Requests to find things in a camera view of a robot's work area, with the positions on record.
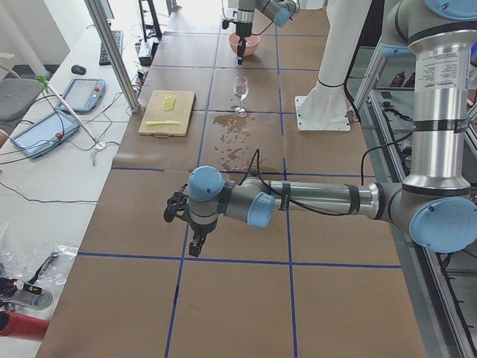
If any blue teach pendant near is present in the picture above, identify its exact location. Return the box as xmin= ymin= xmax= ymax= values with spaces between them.
xmin=10 ymin=110 xmax=80 ymax=159

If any red cylinder object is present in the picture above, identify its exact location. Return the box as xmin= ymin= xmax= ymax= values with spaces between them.
xmin=1 ymin=310 xmax=50 ymax=342

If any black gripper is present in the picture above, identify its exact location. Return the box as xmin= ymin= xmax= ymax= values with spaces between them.
xmin=236 ymin=21 xmax=253 ymax=65
xmin=189 ymin=214 xmax=218 ymax=257

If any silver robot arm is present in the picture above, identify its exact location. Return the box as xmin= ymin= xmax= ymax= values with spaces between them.
xmin=200 ymin=7 xmax=399 ymax=266
xmin=221 ymin=0 xmax=300 ymax=65

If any bamboo cutting board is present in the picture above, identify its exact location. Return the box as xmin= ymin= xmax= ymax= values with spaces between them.
xmin=138 ymin=90 xmax=195 ymax=137

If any blue teach pendant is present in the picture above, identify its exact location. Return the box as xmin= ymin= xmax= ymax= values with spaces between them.
xmin=61 ymin=78 xmax=106 ymax=113
xmin=10 ymin=110 xmax=80 ymax=159

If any pink plastic bowl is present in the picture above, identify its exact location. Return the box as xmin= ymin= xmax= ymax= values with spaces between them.
xmin=228 ymin=34 xmax=261 ymax=57

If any black keyboard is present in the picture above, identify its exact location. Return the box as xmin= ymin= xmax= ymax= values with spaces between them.
xmin=98 ymin=30 xmax=124 ymax=67

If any yellow plastic knife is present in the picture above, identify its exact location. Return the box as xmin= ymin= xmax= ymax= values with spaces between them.
xmin=145 ymin=120 xmax=181 ymax=126

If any black computer mouse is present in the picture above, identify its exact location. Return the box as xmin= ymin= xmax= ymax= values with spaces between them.
xmin=71 ymin=64 xmax=86 ymax=75

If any clear wine glass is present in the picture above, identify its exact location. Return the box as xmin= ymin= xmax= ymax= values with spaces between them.
xmin=233 ymin=76 xmax=249 ymax=116

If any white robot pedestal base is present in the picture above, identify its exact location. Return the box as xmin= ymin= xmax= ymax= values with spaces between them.
xmin=295 ymin=0 xmax=372 ymax=131

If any blue teach pendant far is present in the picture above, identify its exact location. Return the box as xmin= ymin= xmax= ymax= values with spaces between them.
xmin=61 ymin=78 xmax=106 ymax=113

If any aluminium frame post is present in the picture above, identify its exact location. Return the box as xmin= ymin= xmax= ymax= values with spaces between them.
xmin=84 ymin=0 xmax=140 ymax=113

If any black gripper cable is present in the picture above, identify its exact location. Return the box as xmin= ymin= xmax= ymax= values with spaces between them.
xmin=238 ymin=148 xmax=414 ymax=216

